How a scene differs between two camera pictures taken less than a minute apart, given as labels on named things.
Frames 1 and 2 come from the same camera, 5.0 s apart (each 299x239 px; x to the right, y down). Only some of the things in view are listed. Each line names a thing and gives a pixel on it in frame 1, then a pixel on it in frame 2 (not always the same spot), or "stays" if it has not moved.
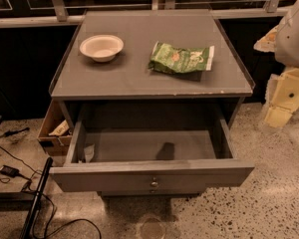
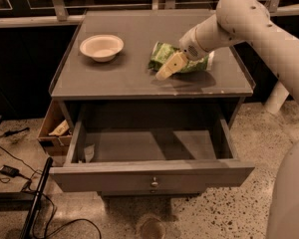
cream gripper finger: x=284 y=93 to x=173 y=64
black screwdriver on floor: x=9 y=132 stays
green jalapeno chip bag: x=169 y=58 stays
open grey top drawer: x=129 y=143 stays
